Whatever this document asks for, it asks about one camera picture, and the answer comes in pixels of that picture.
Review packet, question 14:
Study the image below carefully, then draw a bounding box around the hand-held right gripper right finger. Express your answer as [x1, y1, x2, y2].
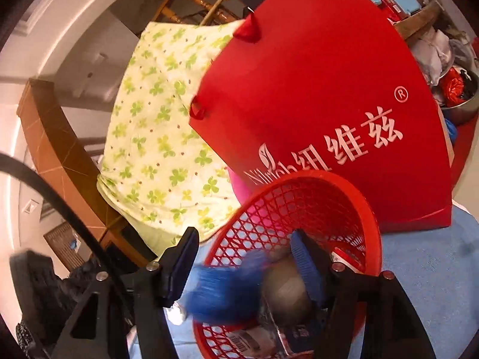
[290, 229, 437, 359]

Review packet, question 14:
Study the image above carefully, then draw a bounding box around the black cable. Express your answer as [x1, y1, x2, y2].
[0, 153, 130, 307]

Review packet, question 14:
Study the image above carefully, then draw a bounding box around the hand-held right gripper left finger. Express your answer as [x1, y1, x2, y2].
[50, 226, 200, 359]

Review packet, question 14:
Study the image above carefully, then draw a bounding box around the blue plastic bag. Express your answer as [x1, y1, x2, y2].
[185, 250, 271, 324]

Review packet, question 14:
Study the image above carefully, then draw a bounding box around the wooden bed headboard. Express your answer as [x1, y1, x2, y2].
[17, 78, 151, 267]

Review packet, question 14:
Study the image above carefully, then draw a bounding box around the red plastic bag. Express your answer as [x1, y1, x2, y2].
[439, 67, 466, 107]

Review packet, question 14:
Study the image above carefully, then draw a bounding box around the metal bowl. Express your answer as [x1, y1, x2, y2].
[439, 78, 479, 125]

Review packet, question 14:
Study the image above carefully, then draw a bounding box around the grey white cloth pile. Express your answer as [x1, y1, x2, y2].
[410, 26, 474, 85]

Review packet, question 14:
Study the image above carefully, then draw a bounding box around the white printed packet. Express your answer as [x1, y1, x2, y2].
[226, 325, 289, 359]

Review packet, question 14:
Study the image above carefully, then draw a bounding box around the clover printed sheet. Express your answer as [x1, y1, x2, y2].
[96, 20, 246, 255]

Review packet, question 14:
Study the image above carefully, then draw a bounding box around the blue blanket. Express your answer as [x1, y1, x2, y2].
[127, 202, 479, 359]

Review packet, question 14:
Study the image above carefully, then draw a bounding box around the red mesh basket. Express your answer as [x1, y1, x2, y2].
[192, 170, 383, 359]

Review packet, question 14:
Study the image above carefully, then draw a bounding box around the red paper bag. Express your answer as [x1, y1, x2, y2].
[188, 0, 462, 233]

